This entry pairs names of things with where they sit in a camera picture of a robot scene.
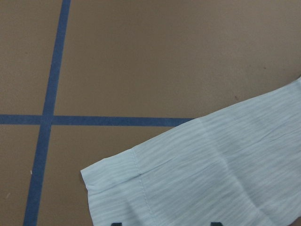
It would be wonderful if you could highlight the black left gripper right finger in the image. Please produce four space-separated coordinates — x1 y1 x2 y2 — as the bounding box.
210 222 222 226

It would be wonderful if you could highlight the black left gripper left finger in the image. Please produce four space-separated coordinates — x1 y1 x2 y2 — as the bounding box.
111 222 122 226

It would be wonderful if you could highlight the light blue button-up shirt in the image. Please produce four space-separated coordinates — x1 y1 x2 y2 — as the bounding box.
81 80 301 226

